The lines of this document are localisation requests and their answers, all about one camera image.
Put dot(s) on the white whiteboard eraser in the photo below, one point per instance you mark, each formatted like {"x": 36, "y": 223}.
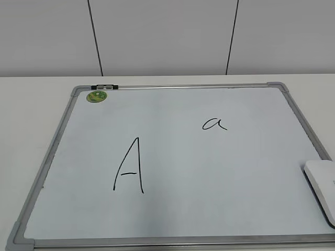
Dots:
{"x": 321, "y": 177}

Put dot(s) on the black silver marker clip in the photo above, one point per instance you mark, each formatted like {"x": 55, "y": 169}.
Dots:
{"x": 106, "y": 87}

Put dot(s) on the white whiteboard with grey frame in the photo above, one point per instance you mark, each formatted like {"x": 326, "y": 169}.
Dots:
{"x": 171, "y": 167}

